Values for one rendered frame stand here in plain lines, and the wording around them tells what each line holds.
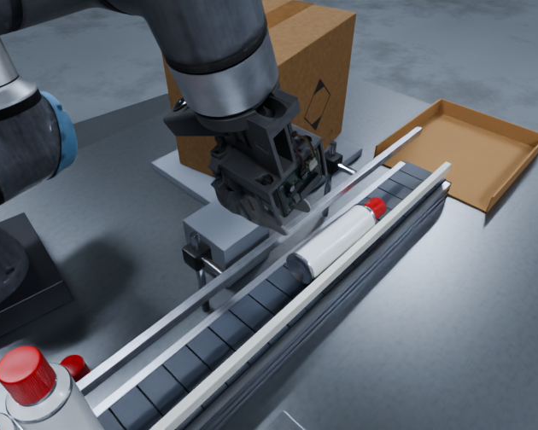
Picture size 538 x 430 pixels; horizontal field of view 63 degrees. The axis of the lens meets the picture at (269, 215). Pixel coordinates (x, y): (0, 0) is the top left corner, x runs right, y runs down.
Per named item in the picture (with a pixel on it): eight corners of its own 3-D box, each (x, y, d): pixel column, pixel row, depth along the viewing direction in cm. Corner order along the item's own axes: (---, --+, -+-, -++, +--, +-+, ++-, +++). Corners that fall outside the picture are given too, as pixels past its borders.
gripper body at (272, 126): (279, 233, 40) (245, 144, 30) (217, 192, 44) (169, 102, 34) (330, 177, 42) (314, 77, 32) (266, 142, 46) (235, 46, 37)
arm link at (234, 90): (143, 55, 31) (222, -8, 33) (169, 104, 35) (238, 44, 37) (213, 90, 27) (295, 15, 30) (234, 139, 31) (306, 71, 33)
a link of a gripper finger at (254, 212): (288, 263, 48) (271, 218, 41) (250, 237, 51) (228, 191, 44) (306, 243, 49) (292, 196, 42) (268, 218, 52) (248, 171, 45)
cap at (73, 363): (61, 374, 60) (54, 362, 58) (86, 362, 61) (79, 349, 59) (68, 394, 58) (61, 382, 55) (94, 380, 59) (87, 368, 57)
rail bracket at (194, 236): (224, 338, 64) (214, 263, 53) (192, 310, 68) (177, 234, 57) (240, 324, 66) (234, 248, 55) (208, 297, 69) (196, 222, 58)
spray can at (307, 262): (312, 267, 61) (394, 200, 72) (285, 248, 63) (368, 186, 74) (310, 290, 64) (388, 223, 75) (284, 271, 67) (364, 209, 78)
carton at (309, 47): (274, 202, 84) (276, 66, 66) (178, 164, 93) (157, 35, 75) (342, 132, 103) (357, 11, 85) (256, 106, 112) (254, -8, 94)
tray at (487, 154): (487, 213, 84) (494, 197, 82) (372, 159, 98) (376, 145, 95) (540, 150, 101) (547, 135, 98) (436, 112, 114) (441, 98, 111)
